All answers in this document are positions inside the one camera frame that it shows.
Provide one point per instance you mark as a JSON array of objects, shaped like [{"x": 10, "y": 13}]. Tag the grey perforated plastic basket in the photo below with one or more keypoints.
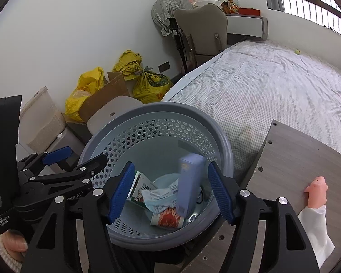
[{"x": 187, "y": 119}]

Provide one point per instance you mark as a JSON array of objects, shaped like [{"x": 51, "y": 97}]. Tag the grey cloth cover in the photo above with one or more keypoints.
[{"x": 167, "y": 8}]

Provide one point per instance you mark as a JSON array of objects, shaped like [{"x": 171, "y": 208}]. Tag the black stand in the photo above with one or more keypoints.
[{"x": 177, "y": 39}]

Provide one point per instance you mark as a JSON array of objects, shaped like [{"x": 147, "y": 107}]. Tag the brown cardboard box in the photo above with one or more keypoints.
[{"x": 108, "y": 96}]

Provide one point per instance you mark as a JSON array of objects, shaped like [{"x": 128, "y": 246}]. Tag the barred window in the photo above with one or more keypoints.
[{"x": 301, "y": 5}]

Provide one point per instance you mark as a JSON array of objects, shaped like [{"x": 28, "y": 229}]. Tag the person's left forearm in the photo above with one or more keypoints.
[{"x": 5, "y": 264}]

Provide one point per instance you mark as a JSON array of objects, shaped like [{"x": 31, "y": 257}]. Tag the purple cartoon box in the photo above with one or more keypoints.
[{"x": 187, "y": 182}]

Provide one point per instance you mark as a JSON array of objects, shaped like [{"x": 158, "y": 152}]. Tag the red printed paper cup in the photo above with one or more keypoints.
[{"x": 167, "y": 219}]

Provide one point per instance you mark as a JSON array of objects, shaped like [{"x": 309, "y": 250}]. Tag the colourful toy figure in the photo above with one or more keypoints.
[{"x": 229, "y": 5}]

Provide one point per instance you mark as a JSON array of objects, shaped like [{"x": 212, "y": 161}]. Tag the white container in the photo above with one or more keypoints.
[{"x": 206, "y": 2}]

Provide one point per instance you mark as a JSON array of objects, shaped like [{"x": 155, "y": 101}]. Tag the bed with checked sheet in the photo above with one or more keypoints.
[{"x": 258, "y": 91}]

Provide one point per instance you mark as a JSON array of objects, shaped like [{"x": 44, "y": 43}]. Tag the grey upholstered chair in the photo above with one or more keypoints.
[{"x": 201, "y": 25}]

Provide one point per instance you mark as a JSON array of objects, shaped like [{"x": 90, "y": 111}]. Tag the person's left hand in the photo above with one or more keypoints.
[{"x": 15, "y": 243}]

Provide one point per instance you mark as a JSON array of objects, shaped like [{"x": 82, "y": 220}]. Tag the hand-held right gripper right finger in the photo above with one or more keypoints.
[{"x": 220, "y": 193}]

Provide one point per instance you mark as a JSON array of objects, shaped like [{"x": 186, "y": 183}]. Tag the grey wall desk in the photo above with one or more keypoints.
[{"x": 244, "y": 24}]

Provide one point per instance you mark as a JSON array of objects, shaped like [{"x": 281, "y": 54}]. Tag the white plastic packet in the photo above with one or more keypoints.
[{"x": 159, "y": 194}]

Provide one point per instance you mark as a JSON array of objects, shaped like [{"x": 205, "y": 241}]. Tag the beige stool seat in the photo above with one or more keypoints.
[{"x": 110, "y": 116}]

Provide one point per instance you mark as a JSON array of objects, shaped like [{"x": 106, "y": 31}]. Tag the yellow bag with green print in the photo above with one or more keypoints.
[{"x": 150, "y": 88}]

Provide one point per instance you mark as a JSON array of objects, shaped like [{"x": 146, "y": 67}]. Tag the large yellow plastic bag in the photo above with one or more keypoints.
[{"x": 88, "y": 82}]

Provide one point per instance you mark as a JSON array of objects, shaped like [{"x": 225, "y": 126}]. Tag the dark wall socket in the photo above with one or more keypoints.
[{"x": 164, "y": 67}]

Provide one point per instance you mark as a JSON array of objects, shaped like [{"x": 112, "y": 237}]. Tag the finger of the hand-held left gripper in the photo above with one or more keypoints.
[
  {"x": 56, "y": 152},
  {"x": 82, "y": 170}
]

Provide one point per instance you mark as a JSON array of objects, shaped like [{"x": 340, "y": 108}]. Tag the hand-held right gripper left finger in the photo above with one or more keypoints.
[{"x": 120, "y": 193}]

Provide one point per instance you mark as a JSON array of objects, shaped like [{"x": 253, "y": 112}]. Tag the small yellow plastic bag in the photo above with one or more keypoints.
[{"x": 128, "y": 62}]

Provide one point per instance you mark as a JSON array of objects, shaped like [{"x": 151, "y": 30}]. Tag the green and white medicine box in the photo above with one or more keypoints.
[{"x": 143, "y": 189}]

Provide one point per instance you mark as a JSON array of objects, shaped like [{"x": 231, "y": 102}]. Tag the beige storage box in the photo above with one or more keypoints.
[{"x": 42, "y": 125}]

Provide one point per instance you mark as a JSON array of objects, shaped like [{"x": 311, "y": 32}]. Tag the red box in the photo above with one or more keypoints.
[{"x": 250, "y": 12}]

